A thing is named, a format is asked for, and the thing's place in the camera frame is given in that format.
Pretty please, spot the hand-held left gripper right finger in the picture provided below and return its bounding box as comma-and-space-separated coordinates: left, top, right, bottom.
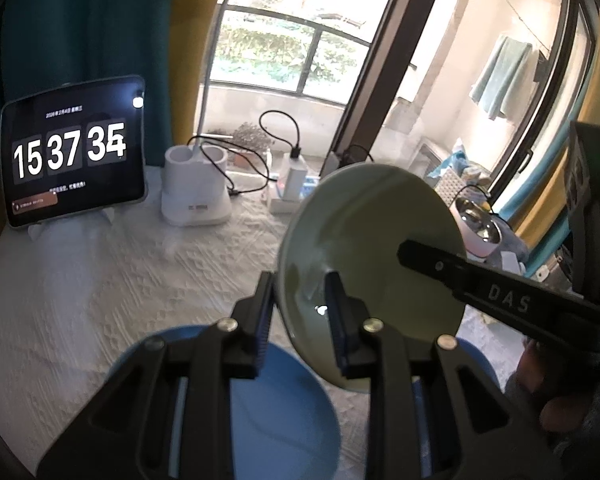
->
324, 270, 563, 480

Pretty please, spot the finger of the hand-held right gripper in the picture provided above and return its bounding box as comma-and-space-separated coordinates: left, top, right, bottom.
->
397, 240, 600, 346

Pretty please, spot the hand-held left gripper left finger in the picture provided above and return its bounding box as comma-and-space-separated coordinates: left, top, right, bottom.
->
36, 271, 276, 480

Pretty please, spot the small light blue plate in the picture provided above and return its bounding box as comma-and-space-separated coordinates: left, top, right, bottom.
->
175, 355, 331, 480

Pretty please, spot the pale green bowl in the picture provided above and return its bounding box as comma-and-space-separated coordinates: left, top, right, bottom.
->
276, 162, 467, 393

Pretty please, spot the large light blue plate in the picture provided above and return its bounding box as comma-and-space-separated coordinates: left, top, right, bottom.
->
102, 324, 342, 480

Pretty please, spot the person's right hand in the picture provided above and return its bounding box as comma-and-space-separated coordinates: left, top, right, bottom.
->
505, 340, 600, 456

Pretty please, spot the grey folded cloth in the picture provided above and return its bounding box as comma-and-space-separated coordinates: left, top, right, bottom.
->
495, 220, 531, 266

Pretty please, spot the white perforated basket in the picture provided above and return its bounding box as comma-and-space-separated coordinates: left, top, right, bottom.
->
432, 167, 468, 206

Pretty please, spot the white power strip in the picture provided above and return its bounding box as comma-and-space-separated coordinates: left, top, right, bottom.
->
269, 172, 326, 215

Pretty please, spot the white textured tablecloth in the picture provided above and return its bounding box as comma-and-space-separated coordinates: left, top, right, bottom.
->
0, 165, 531, 480

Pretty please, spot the white desk lamp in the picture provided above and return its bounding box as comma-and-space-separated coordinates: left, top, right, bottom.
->
161, 0, 313, 227

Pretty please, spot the blue plastic bag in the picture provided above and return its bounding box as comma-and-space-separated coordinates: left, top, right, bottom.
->
425, 152, 461, 181

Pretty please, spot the white charger plug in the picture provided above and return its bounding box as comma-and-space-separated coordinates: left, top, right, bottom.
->
280, 152, 308, 201

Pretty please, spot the hanging light blue towel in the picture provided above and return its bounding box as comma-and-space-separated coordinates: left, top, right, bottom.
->
469, 35, 533, 121

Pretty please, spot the tablet showing clock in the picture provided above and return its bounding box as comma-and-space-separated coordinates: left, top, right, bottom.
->
0, 75, 147, 229

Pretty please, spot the yellow curtain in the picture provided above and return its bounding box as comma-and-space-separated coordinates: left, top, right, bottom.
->
172, 0, 226, 166

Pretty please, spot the teal curtain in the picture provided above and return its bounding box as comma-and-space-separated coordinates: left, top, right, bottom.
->
0, 0, 181, 171

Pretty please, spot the black pot cable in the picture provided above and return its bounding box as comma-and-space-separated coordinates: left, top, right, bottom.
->
455, 182, 496, 211

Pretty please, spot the black lamp cable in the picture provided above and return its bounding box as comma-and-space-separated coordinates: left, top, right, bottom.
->
187, 135, 273, 198

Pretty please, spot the black charger cable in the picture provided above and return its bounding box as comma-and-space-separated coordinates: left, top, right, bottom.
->
259, 110, 303, 158

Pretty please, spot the black sliding door frame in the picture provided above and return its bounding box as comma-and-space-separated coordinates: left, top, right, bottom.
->
332, 0, 456, 161

